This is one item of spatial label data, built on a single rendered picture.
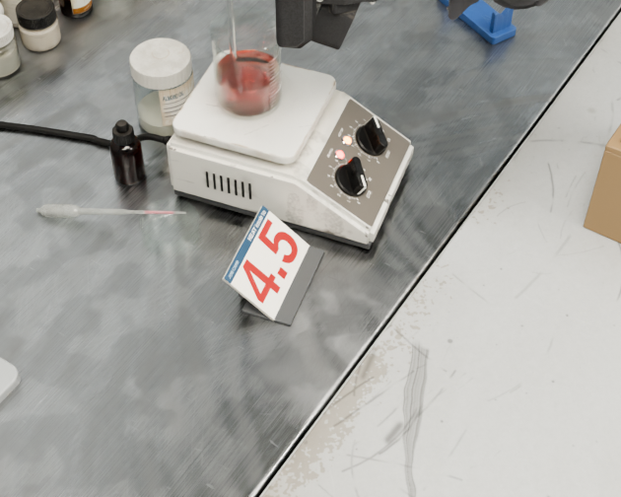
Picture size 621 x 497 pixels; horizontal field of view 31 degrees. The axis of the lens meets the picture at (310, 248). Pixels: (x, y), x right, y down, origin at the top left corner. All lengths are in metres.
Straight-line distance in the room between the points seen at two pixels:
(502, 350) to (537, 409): 0.06
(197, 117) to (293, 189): 0.11
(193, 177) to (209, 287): 0.11
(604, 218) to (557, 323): 0.12
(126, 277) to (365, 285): 0.21
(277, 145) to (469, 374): 0.26
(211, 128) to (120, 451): 0.30
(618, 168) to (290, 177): 0.28
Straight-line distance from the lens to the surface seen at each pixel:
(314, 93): 1.04
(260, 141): 0.99
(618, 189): 1.03
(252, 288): 0.96
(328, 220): 1.00
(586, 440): 0.93
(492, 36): 1.25
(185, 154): 1.02
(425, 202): 1.07
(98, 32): 1.27
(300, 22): 0.84
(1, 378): 0.95
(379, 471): 0.89
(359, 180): 1.00
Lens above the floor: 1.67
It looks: 49 degrees down
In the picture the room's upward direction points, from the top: 1 degrees clockwise
